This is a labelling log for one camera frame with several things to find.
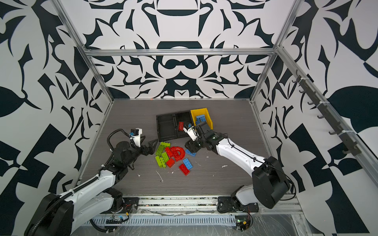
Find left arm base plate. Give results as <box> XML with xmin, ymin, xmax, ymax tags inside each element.
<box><xmin>102</xmin><ymin>197</ymin><xmax>139</xmax><ymax>214</ymax></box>

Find yellow bin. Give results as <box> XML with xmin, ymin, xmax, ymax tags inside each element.
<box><xmin>191</xmin><ymin>108</ymin><xmax>213</xmax><ymax>129</ymax></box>

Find red long brick on arch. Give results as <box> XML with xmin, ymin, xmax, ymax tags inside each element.
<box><xmin>170</xmin><ymin>147</ymin><xmax>180</xmax><ymax>158</ymax></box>

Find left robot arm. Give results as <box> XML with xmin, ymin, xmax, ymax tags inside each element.
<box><xmin>24</xmin><ymin>128</ymin><xmax>158</xmax><ymax>236</ymax></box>

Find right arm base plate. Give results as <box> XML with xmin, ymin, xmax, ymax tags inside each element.
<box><xmin>217</xmin><ymin>197</ymin><xmax>259</xmax><ymax>213</ymax></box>

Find green brick lower left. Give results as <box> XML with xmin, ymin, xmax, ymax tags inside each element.
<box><xmin>155</xmin><ymin>156</ymin><xmax>166</xmax><ymax>168</ymax></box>

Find red brick front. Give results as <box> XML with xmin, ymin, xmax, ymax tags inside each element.
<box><xmin>179</xmin><ymin>164</ymin><xmax>190</xmax><ymax>176</ymax></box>

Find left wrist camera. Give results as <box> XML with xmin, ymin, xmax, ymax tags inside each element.
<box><xmin>130</xmin><ymin>128</ymin><xmax>143</xmax><ymax>148</ymax></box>

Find aluminium front rail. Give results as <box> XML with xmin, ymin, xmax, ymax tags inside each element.
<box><xmin>124</xmin><ymin>194</ymin><xmax>304</xmax><ymax>216</ymax></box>

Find left black bin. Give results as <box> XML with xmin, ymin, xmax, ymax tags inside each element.
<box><xmin>156</xmin><ymin>113</ymin><xmax>178</xmax><ymax>142</ymax></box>

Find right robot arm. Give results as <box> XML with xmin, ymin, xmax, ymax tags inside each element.
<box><xmin>183</xmin><ymin>122</ymin><xmax>290</xmax><ymax>213</ymax></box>

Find green brick upper left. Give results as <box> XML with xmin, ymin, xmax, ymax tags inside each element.
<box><xmin>156</xmin><ymin>145</ymin><xmax>165</xmax><ymax>156</ymax></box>

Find wall hook rail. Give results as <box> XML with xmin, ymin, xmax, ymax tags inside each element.
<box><xmin>293</xmin><ymin>74</ymin><xmax>362</xmax><ymax>156</ymax></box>

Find green brick middle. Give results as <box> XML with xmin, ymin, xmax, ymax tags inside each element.
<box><xmin>161</xmin><ymin>152</ymin><xmax>170</xmax><ymax>164</ymax></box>

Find white cable duct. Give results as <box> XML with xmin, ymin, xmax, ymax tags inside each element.
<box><xmin>93</xmin><ymin>215</ymin><xmax>237</xmax><ymax>227</ymax></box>

